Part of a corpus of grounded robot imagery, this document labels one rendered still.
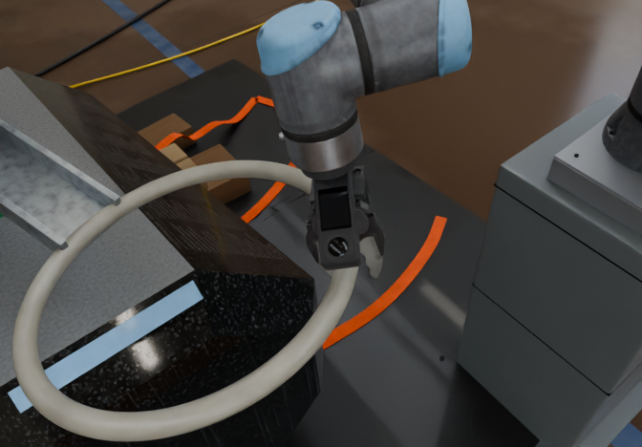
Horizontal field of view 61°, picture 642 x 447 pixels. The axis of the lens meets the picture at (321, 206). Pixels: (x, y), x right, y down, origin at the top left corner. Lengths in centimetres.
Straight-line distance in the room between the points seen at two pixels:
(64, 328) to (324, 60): 67
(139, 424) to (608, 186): 87
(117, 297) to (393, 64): 66
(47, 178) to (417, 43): 72
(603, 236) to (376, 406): 92
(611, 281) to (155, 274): 86
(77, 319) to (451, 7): 77
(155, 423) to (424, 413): 122
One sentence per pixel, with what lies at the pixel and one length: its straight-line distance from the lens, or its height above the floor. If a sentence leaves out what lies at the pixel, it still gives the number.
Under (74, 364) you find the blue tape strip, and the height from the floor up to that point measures 84.
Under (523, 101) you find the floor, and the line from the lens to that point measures 291.
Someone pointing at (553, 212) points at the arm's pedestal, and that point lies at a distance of 118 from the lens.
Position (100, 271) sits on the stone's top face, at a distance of 107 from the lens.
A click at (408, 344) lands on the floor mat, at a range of 187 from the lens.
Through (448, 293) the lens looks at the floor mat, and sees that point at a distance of 199.
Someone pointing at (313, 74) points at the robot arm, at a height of 134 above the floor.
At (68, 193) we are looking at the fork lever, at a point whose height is 100.
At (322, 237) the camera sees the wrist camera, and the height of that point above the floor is 115.
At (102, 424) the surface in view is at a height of 106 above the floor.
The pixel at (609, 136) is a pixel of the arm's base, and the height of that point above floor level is 94.
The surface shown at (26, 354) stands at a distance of 81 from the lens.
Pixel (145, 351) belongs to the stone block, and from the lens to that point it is 101.
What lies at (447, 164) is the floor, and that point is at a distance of 248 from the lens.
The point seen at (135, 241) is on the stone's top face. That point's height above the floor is 87.
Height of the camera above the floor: 163
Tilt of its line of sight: 46 degrees down
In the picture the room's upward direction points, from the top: 5 degrees counter-clockwise
